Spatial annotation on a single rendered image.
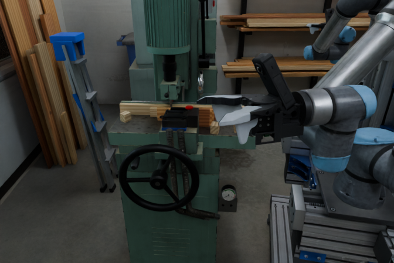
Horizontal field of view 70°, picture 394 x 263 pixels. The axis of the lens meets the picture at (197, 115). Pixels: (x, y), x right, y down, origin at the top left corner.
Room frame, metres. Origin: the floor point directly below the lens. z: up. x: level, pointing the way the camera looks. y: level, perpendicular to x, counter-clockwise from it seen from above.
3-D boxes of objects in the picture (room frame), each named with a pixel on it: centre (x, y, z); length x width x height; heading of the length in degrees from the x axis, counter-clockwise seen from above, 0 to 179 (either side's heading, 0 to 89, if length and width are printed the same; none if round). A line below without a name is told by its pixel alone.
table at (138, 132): (1.05, 0.06, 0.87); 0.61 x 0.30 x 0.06; 86
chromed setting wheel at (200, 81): (1.29, -0.02, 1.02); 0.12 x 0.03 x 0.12; 176
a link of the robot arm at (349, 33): (1.49, -0.75, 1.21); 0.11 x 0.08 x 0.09; 2
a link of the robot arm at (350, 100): (0.55, -0.31, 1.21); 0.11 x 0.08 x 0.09; 104
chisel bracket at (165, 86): (1.18, 0.11, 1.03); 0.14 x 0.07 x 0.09; 176
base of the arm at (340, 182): (0.74, -0.53, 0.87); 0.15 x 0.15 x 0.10
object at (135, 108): (1.18, 0.05, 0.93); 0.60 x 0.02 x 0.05; 86
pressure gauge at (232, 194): (0.94, -0.13, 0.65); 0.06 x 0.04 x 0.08; 86
